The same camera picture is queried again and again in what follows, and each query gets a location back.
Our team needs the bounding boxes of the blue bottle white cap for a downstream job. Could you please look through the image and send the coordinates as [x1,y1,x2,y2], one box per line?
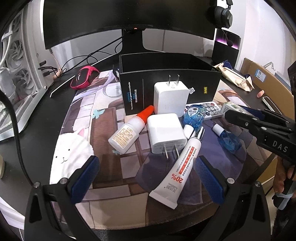
[212,124,241,154]

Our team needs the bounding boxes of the white remote coloured buttons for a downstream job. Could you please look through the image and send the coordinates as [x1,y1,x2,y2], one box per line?
[194,101,223,121]

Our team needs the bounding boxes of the blue bottle with label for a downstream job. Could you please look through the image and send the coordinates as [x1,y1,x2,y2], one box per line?
[183,104,206,139]

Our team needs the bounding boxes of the white ointment tube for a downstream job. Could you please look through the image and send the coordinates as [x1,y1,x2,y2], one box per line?
[149,126,205,209]

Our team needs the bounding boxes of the white charger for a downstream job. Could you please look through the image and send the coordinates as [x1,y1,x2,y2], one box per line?
[153,74,189,118]
[147,113,187,154]

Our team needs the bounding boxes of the glue bottle orange cap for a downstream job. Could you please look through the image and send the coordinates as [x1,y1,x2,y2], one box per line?
[108,105,154,154]

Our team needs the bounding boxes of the small white green box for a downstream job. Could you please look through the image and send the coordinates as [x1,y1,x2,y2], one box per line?
[220,101,251,115]

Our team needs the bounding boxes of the person's right hand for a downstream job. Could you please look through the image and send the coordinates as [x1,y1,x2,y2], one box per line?
[273,157,294,193]

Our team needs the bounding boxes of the smartphone white edge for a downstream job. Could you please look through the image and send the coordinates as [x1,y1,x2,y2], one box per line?
[262,96,282,115]

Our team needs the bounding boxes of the small pink cylinder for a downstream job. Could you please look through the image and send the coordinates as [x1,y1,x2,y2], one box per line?
[256,90,264,98]

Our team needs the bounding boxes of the brown cardboard box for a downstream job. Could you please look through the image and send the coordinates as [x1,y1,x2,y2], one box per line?
[240,58,295,120]

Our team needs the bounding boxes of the beige snack bag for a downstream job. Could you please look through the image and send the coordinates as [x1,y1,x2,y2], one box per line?
[214,60,254,92]

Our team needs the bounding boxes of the black speaker box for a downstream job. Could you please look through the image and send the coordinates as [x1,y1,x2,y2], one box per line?
[211,29,241,68]

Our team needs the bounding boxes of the black headphones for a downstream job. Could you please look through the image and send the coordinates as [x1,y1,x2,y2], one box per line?
[210,0,233,47]

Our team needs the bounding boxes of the anime print desk mat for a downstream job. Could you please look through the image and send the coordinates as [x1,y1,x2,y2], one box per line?
[49,69,273,230]

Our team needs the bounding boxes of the black cardboard box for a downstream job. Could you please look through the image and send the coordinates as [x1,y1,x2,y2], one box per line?
[119,52,222,115]

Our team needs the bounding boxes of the pink black computer mouse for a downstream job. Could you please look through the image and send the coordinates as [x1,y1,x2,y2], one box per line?
[70,65,99,90]

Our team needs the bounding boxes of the black curved monitor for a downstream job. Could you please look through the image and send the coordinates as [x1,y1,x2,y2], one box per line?
[43,1,215,49]

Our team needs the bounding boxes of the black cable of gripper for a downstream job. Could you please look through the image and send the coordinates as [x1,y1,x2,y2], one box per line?
[0,90,34,186]

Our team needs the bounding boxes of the black cables on desk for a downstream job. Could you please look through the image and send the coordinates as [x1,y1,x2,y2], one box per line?
[38,36,123,78]

